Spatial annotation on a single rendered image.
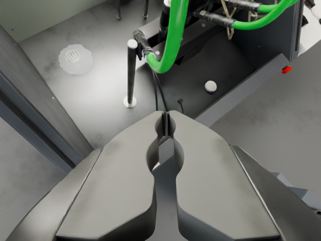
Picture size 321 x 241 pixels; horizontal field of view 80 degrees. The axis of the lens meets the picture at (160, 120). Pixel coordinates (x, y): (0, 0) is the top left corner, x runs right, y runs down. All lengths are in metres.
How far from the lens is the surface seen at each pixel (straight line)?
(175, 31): 0.18
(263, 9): 0.51
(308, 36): 0.78
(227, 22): 0.47
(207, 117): 0.52
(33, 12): 0.71
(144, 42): 0.34
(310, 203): 0.75
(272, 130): 1.87
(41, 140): 0.35
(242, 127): 1.71
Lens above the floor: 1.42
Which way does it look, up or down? 75 degrees down
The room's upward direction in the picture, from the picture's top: 39 degrees clockwise
